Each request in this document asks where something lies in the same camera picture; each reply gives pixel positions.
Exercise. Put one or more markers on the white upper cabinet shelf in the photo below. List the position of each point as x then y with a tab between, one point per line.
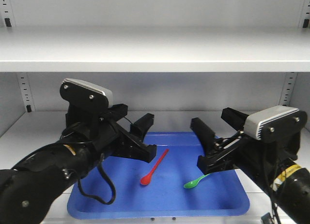
154	50

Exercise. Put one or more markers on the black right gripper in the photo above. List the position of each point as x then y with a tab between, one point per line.
264	163

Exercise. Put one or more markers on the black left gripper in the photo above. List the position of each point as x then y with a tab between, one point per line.
102	134

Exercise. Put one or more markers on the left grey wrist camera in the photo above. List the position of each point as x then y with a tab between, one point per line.
85	95

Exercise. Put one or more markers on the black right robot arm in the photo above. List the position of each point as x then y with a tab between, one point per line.
293	197

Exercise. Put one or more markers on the red plastic spoon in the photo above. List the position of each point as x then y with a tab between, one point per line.
146	180

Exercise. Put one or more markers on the green plastic spoon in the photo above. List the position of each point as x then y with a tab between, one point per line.
194	183

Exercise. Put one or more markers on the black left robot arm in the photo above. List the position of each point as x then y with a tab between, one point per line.
28	189

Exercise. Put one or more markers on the blue plastic tray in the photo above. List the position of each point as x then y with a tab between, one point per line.
219	194

